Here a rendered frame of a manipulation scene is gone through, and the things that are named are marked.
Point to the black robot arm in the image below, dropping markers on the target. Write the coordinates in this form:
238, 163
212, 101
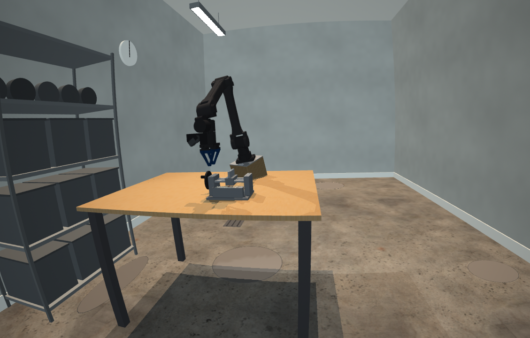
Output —
207, 109

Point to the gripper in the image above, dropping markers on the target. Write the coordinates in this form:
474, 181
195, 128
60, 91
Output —
214, 147

